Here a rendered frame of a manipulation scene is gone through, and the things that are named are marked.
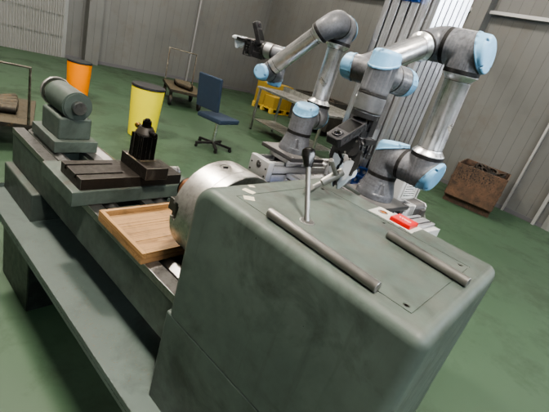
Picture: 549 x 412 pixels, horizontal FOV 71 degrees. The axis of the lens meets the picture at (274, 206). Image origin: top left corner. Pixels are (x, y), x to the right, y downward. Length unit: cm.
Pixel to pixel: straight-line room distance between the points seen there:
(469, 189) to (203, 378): 664
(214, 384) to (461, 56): 119
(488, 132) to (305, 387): 822
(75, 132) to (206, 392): 143
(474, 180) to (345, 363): 671
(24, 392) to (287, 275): 153
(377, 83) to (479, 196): 643
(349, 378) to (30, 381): 162
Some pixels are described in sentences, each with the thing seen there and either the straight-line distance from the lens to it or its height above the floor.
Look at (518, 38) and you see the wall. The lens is 901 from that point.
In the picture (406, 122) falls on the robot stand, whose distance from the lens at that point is 183.
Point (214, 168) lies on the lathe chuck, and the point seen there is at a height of 123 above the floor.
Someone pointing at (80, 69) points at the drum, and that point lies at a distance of 674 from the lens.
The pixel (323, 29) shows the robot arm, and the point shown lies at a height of 171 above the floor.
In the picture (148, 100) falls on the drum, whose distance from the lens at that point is 535.
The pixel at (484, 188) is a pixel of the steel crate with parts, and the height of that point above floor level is 46.
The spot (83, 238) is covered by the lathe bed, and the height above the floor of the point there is 72.
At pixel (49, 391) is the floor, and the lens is 207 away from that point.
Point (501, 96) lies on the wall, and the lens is 884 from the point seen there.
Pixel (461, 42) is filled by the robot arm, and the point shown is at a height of 176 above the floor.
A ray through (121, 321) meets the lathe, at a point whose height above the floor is 54.
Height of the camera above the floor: 158
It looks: 22 degrees down
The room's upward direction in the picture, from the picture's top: 17 degrees clockwise
